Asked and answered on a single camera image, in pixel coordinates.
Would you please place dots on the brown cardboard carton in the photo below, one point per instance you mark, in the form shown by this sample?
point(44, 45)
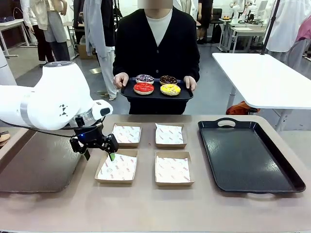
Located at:
point(83, 52)

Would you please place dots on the red glazed donut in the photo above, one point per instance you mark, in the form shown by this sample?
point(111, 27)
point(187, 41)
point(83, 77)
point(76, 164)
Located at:
point(139, 88)

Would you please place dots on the chocolate glazed donut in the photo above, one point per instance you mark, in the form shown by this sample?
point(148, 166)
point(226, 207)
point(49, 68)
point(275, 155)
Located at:
point(165, 79)

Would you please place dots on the brown cardboard donut box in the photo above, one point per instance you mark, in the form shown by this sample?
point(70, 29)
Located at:
point(170, 145)
point(126, 145)
point(173, 184)
point(114, 182)

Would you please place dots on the orange bag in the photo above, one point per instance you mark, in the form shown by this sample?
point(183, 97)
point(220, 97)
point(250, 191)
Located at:
point(239, 108)

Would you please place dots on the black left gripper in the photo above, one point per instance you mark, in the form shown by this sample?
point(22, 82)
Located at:
point(88, 136)

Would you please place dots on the black stand pole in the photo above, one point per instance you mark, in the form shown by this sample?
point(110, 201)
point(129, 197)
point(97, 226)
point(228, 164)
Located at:
point(268, 31)

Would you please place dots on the white trousers mannequin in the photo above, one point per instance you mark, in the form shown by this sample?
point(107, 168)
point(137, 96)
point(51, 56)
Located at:
point(108, 72)

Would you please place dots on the white side table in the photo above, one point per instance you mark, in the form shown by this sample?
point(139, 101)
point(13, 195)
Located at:
point(267, 80)

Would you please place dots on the pink hanging garment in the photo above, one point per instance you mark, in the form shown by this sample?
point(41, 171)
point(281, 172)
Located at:
point(305, 30)

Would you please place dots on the white background desk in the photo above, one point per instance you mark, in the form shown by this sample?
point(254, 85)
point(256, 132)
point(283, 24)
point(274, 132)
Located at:
point(12, 24)

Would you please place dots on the person's right hand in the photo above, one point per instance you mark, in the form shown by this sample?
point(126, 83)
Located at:
point(120, 80)

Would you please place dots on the grey background table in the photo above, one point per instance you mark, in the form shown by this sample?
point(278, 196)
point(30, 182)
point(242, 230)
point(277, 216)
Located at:
point(247, 30)

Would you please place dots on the person in black cardigan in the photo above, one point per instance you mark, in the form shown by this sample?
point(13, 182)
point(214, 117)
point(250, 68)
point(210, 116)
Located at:
point(136, 48)

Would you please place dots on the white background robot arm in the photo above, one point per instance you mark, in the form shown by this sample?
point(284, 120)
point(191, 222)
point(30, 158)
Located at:
point(236, 14)

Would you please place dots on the person's right forearm black sleeve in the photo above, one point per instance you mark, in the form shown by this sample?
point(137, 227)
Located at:
point(120, 63)

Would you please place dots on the white cylindrical base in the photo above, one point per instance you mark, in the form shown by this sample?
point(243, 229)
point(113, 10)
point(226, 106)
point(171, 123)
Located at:
point(5, 70)

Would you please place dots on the black office chair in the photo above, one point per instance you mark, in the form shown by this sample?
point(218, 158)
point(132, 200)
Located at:
point(216, 17)

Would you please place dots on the yellow sprinkled donut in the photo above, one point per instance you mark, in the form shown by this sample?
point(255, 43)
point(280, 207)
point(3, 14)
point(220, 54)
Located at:
point(166, 90)

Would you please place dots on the large black tray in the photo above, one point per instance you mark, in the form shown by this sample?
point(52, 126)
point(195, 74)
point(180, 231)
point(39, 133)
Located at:
point(247, 160)

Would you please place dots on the small black serving tray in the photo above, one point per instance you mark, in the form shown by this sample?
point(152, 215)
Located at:
point(156, 96)

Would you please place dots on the background person in black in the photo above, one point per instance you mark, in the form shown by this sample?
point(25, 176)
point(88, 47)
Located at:
point(205, 17)

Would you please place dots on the white hanging shirt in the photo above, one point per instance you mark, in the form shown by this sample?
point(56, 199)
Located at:
point(286, 26)

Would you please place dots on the person's left forearm black sleeve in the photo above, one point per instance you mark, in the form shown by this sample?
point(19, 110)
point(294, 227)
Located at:
point(193, 65)

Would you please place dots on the person's left hand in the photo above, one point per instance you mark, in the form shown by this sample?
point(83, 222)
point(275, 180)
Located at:
point(190, 82)

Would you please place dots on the grey hanging garment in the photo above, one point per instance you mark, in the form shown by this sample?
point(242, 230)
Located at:
point(94, 26)

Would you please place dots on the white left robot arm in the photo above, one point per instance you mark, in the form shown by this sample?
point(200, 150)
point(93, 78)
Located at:
point(48, 97)

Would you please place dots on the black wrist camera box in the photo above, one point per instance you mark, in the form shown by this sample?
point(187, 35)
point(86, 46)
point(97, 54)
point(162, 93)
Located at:
point(79, 121)

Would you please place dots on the mannequin with beige vest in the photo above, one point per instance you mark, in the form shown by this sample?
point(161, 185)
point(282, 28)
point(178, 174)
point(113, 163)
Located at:
point(54, 29)

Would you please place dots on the purple white sprinkled donut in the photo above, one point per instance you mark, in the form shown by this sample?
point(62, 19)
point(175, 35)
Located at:
point(141, 78)

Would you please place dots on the large brown tray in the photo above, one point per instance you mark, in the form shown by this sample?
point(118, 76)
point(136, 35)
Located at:
point(36, 170)

